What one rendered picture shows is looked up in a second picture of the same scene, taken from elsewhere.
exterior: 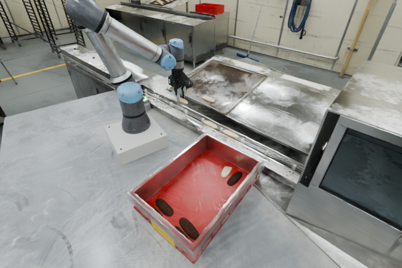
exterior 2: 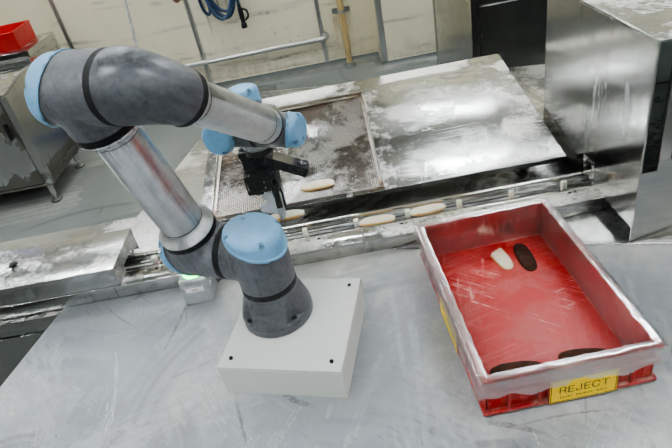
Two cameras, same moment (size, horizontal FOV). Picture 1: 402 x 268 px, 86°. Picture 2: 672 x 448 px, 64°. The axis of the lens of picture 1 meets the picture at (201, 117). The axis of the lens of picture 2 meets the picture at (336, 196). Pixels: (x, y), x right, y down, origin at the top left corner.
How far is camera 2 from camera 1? 0.78 m
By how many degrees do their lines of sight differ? 32
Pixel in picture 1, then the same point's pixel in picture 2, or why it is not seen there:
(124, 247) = not seen: outside the picture
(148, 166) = (392, 355)
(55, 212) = not seen: outside the picture
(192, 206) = (542, 333)
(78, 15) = (160, 97)
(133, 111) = (288, 272)
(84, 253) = not seen: outside the picture
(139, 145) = (349, 329)
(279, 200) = (603, 235)
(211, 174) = (492, 278)
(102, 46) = (156, 165)
